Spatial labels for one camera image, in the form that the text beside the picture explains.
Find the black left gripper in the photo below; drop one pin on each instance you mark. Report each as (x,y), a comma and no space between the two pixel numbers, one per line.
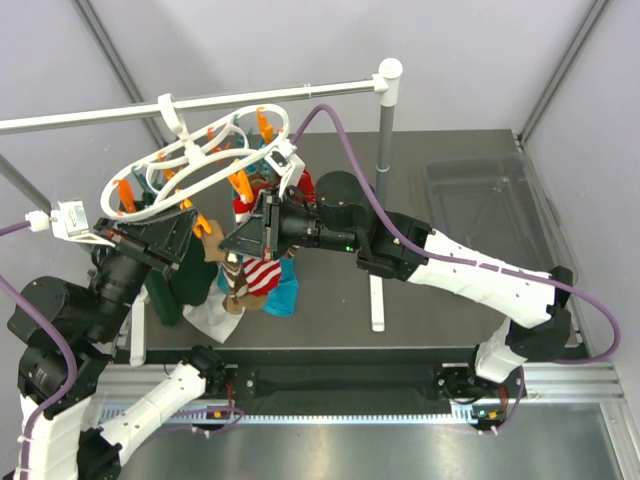
(161,241)

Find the clear plastic bin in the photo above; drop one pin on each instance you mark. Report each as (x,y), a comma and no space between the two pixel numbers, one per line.
(492,204)

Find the silver clothes rack rail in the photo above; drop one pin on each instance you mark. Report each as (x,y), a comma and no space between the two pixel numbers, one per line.
(385,83)

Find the dark green cloth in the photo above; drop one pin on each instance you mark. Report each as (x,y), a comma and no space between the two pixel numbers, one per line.
(189,285)

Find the brown striped sock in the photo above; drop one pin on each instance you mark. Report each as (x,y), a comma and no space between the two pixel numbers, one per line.
(258,182)
(232,268)

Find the black base bar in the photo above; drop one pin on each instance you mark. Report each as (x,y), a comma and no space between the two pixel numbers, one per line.
(314,390)

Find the grey rack post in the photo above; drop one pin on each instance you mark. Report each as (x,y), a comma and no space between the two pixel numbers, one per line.
(384,156)
(25,186)

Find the grey rack right post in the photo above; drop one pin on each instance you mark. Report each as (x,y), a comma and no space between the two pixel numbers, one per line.
(384,156)

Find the grey rack left post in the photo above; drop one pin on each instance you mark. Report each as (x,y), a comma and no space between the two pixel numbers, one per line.
(25,186)

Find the white rack right foot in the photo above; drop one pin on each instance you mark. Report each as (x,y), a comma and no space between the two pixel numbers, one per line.
(377,306)

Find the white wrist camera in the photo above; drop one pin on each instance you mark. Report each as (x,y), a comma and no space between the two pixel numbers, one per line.
(287,164)
(68,222)

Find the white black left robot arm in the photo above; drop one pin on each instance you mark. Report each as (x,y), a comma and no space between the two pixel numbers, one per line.
(62,324)

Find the white rack left foot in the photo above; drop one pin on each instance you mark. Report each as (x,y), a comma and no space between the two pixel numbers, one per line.
(137,355)

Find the orange clothes peg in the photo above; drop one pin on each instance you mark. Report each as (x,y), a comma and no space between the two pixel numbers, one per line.
(242,186)

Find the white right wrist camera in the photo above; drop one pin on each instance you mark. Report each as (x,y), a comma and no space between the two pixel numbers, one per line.
(287,164)

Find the teal cloth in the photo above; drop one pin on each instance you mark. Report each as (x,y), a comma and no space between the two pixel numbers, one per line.
(281,301)

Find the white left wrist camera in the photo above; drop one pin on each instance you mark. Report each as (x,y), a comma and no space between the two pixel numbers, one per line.
(68,222)

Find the red snowflake sock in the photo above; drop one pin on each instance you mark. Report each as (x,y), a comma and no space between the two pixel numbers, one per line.
(307,187)

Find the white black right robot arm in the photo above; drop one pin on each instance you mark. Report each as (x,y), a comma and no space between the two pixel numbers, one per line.
(345,217)

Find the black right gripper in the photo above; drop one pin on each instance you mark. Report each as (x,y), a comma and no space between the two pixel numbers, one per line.
(262,235)

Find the red white striped sock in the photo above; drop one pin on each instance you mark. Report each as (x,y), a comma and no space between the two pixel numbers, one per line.
(262,276)

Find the white cloth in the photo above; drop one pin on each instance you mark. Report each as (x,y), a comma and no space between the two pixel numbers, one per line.
(212,319)

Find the white rack foot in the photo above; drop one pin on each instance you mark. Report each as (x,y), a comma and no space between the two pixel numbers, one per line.
(377,306)
(137,355)

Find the white round clip hanger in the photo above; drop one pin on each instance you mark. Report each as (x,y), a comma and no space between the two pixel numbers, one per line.
(192,152)

